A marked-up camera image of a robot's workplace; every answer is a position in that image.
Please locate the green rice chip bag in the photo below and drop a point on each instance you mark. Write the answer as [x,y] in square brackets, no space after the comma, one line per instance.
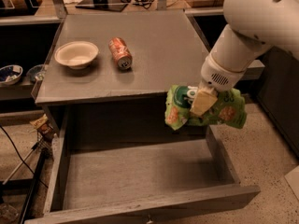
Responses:
[229,109]

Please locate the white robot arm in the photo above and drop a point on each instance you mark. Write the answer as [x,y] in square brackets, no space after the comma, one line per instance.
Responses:
[253,27]

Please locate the grey side shelf ledge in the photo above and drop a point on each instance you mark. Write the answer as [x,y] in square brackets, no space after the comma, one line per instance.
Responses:
[254,70]

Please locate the blue white bowl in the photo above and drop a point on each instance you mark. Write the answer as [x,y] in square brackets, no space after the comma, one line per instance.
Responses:
[10,74]

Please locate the grey small bowl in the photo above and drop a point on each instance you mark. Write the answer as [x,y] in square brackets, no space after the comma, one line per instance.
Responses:
[37,72]

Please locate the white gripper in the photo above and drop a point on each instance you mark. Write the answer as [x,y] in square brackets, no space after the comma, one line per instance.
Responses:
[218,75]

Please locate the grey cabinet counter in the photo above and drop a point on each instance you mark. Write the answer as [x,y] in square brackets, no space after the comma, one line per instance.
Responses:
[167,49]

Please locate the grey left shelf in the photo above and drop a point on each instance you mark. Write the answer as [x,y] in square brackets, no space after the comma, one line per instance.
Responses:
[20,90]

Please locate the white paper bowl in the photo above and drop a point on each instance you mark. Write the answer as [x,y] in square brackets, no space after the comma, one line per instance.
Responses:
[77,54]

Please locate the open grey top drawer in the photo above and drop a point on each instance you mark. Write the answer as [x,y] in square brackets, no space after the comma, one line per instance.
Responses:
[125,166]

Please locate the black metal stand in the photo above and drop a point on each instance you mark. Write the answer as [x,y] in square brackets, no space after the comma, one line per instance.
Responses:
[8,213]

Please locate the black monitor stand base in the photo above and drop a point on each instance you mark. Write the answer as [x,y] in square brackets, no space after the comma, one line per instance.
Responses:
[104,5]

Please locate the orange soda can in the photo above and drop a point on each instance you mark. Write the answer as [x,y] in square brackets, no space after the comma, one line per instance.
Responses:
[120,53]

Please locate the brown snack bag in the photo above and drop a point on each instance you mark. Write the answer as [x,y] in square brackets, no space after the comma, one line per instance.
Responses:
[43,126]

